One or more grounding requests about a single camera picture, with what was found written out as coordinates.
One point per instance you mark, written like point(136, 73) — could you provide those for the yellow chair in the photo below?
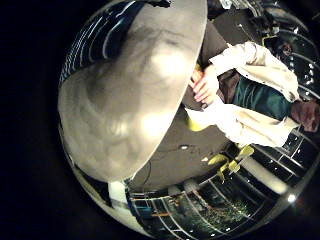
point(234, 166)
point(218, 158)
point(246, 150)
point(195, 125)

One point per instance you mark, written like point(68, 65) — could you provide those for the white round stool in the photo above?
point(191, 185)

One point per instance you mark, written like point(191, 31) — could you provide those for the person in white jacket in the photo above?
point(260, 126)

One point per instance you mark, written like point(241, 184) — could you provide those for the green plant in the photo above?
point(230, 213)

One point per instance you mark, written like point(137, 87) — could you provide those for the white round pillar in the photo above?
point(266, 178)

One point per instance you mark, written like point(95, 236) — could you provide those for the distant person in dark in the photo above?
point(284, 49)

